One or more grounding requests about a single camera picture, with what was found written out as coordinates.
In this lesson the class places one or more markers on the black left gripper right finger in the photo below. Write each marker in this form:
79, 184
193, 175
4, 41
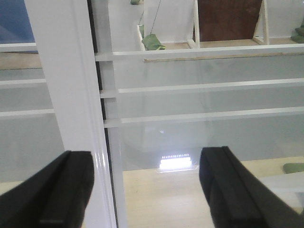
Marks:
236, 198

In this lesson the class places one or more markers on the brown wooden board panel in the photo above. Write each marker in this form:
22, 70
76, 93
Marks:
227, 19

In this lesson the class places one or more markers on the white framed sliding glass door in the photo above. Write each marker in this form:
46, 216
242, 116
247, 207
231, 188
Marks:
146, 115

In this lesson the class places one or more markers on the fixed white framed glass panel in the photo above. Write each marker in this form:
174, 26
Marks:
29, 134

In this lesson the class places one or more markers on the green sandbag with rope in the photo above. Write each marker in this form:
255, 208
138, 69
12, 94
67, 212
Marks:
149, 42

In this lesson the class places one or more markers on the white wooden triangular stand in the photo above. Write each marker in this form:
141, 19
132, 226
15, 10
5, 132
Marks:
261, 35

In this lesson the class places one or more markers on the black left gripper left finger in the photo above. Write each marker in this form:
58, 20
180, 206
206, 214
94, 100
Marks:
55, 197

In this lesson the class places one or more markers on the green sandbag lower right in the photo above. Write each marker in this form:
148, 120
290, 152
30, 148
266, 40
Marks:
289, 168

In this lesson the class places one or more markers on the green sandbags far right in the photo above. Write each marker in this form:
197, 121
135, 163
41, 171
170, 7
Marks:
299, 37

